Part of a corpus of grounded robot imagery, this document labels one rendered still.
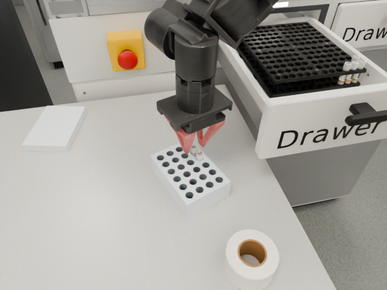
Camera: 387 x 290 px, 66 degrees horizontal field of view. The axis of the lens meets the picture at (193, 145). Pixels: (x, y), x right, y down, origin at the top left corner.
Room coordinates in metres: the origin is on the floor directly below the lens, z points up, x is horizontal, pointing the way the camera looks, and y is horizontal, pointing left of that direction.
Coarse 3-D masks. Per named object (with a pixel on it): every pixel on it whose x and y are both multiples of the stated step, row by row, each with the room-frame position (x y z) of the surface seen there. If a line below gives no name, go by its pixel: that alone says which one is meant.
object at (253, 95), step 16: (224, 48) 0.60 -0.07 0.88; (352, 48) 0.57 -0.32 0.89; (224, 64) 0.58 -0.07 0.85; (240, 64) 0.51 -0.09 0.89; (368, 64) 0.51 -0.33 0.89; (240, 80) 0.49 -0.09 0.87; (256, 80) 0.55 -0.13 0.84; (368, 80) 0.50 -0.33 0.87; (384, 80) 0.46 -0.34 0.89; (240, 96) 0.48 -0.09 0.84; (256, 96) 0.42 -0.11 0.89; (256, 112) 0.40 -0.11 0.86
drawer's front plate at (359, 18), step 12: (384, 0) 0.75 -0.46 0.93; (336, 12) 0.73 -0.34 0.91; (348, 12) 0.72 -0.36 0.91; (360, 12) 0.72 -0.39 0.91; (372, 12) 0.73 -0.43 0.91; (384, 12) 0.74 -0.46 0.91; (336, 24) 0.71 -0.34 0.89; (348, 24) 0.72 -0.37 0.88; (360, 24) 0.73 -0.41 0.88; (372, 24) 0.74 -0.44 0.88; (384, 24) 0.74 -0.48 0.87; (348, 36) 0.72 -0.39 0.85; (360, 36) 0.73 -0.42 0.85; (372, 36) 0.74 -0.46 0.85
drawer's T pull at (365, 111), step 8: (352, 104) 0.36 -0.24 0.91; (360, 104) 0.36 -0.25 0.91; (368, 104) 0.36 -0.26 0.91; (352, 112) 0.35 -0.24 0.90; (360, 112) 0.34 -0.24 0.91; (368, 112) 0.34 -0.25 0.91; (376, 112) 0.34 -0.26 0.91; (384, 112) 0.34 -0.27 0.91; (352, 120) 0.32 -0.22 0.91; (360, 120) 0.32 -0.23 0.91; (368, 120) 0.33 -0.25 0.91; (376, 120) 0.33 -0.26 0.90; (384, 120) 0.33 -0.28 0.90
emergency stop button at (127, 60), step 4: (120, 52) 0.56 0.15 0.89; (124, 52) 0.56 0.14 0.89; (128, 52) 0.56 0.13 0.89; (132, 52) 0.56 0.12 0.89; (120, 56) 0.55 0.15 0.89; (124, 56) 0.55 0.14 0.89; (128, 56) 0.55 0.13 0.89; (132, 56) 0.55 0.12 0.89; (136, 56) 0.56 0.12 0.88; (120, 60) 0.55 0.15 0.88; (124, 60) 0.55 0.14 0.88; (128, 60) 0.55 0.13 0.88; (132, 60) 0.55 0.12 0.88; (136, 60) 0.56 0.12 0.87; (120, 64) 0.55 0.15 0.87; (124, 64) 0.55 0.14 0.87; (128, 64) 0.55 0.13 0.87; (132, 64) 0.55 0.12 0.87; (136, 64) 0.56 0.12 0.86; (124, 68) 0.55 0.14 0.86; (128, 68) 0.55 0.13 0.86
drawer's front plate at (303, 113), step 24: (288, 96) 0.36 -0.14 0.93; (312, 96) 0.36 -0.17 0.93; (336, 96) 0.36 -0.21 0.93; (360, 96) 0.36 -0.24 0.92; (384, 96) 0.37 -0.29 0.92; (264, 120) 0.34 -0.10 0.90; (288, 120) 0.34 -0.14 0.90; (312, 120) 0.35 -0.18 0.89; (336, 120) 0.36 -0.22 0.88; (264, 144) 0.33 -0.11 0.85; (312, 144) 0.35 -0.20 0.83; (336, 144) 0.36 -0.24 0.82
